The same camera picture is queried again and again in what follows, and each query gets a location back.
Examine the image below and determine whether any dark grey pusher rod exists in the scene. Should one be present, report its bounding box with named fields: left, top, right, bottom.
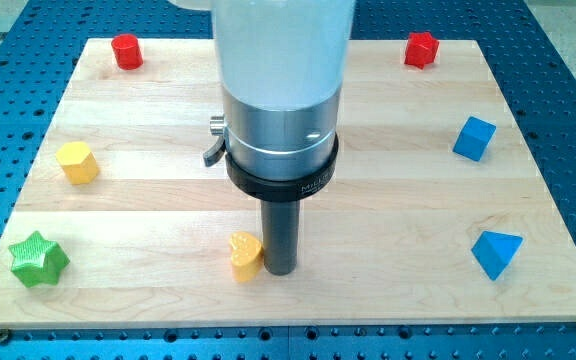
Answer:
left=261, top=201, right=300, bottom=276

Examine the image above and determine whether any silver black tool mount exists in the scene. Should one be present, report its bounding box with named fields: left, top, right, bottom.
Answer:
left=203, top=90, right=339, bottom=202

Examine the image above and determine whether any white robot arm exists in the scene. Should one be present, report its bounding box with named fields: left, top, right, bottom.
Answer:
left=171, top=0, right=355, bottom=275

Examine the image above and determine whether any wooden board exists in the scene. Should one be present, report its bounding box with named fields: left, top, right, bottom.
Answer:
left=0, top=38, right=576, bottom=329

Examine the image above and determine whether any blue triangle block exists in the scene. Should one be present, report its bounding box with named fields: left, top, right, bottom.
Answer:
left=471, top=231, right=523, bottom=281

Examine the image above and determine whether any yellow heart block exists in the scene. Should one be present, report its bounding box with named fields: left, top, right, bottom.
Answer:
left=229, top=231, right=263, bottom=282

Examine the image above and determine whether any red cylinder block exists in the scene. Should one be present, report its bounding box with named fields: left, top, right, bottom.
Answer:
left=111, top=34, right=143, bottom=70

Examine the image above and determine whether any red star block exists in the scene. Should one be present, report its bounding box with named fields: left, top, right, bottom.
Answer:
left=404, top=32, right=440, bottom=69

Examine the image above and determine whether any yellow hexagon block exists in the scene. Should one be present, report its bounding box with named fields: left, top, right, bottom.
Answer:
left=55, top=141, right=99, bottom=185

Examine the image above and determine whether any blue cube block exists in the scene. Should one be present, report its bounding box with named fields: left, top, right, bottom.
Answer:
left=453, top=116, right=497, bottom=162

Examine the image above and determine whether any green star block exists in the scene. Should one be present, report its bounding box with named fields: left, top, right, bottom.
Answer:
left=8, top=231, right=70, bottom=288

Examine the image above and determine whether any blue perforated table plate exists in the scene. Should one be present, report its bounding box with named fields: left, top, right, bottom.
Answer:
left=0, top=1, right=576, bottom=359

